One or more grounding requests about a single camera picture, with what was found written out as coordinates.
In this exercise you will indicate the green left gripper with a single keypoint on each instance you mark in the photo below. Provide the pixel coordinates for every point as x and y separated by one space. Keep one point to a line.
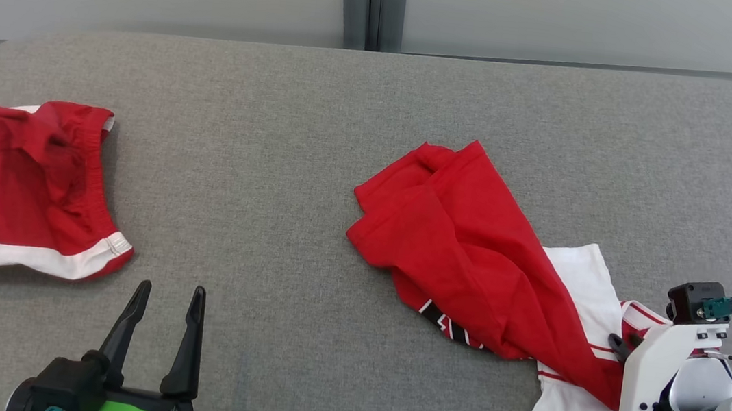
70 382

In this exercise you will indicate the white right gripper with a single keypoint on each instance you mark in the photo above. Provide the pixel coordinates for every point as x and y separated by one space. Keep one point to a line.
646 375

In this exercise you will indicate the red jersey white striped trim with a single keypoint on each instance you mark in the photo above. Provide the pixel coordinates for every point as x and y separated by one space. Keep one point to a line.
472 245

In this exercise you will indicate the red shorts white trim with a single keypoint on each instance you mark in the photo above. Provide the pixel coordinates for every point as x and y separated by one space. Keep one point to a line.
23 194

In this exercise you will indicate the grey fabric sofa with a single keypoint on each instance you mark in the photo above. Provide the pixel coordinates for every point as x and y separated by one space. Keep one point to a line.
275 154

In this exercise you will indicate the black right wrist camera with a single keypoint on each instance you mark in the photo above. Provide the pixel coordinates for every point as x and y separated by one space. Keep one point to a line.
689 301

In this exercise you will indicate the grey rounded post foot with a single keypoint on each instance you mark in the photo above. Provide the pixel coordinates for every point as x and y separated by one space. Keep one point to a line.
354 18
392 19

